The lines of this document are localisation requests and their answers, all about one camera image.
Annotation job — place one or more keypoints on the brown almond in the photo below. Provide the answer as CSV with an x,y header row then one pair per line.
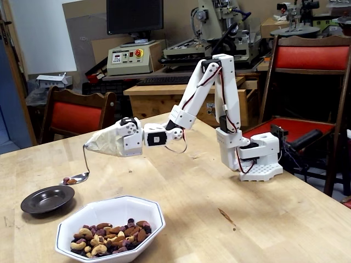
x,y
72,181

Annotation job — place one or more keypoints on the purple dried fruit piece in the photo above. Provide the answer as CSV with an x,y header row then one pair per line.
x,y
65,180

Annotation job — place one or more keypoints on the black computer monitor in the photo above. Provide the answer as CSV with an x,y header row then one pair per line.
x,y
134,16

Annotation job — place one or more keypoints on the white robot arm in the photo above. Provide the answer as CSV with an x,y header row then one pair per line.
x,y
226,90

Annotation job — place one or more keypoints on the white octagonal bowl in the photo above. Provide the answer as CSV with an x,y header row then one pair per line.
x,y
109,208

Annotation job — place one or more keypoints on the white board panel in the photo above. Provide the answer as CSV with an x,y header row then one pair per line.
x,y
41,35

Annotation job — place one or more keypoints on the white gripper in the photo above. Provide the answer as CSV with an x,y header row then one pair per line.
x,y
132,144

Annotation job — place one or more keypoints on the clear plastic bag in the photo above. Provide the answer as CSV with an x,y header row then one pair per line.
x,y
35,97

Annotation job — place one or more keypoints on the dark round plate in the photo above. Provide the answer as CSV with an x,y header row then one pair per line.
x,y
46,198

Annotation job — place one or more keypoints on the light wooden workbench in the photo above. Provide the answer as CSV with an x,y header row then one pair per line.
x,y
153,101

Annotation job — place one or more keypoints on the brown cardboard box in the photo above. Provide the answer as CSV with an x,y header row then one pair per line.
x,y
270,27

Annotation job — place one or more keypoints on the brown cardboard sheet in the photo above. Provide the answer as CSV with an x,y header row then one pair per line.
x,y
100,52

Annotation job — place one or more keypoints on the black red-edged case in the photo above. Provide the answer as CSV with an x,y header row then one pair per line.
x,y
94,75

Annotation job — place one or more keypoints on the grey board panel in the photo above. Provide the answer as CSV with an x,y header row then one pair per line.
x,y
82,41

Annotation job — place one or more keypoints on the large wooden red-cushion chair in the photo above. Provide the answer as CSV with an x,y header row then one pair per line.
x,y
310,57

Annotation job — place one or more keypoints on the black plastic crate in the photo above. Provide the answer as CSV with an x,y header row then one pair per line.
x,y
101,88

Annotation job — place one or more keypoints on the mixed nuts and fruit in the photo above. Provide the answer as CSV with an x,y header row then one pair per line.
x,y
109,241

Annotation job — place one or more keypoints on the robot controller circuit board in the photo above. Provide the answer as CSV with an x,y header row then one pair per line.
x,y
278,131

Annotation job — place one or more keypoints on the green box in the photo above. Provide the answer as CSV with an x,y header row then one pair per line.
x,y
326,23

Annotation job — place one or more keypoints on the beige control box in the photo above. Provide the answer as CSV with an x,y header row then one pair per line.
x,y
129,65

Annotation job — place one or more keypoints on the small wooden red-cushion chair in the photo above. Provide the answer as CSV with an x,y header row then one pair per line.
x,y
76,116

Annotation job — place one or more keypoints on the small mechanical device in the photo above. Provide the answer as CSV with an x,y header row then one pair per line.
x,y
293,13

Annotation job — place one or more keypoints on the black keyboard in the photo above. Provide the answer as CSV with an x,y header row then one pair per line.
x,y
164,80

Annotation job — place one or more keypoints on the beige milling machine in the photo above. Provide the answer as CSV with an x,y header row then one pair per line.
x,y
211,22

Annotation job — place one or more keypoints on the red object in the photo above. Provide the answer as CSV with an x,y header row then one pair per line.
x,y
347,204

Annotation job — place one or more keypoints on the bent metal spoon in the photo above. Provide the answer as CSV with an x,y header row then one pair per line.
x,y
81,178

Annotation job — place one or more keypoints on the beige masking tape wrap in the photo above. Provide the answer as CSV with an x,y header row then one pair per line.
x,y
107,145

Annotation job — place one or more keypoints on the white paper model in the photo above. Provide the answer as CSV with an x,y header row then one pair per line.
x,y
52,80

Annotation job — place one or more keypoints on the blue door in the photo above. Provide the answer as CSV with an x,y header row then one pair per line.
x,y
11,109

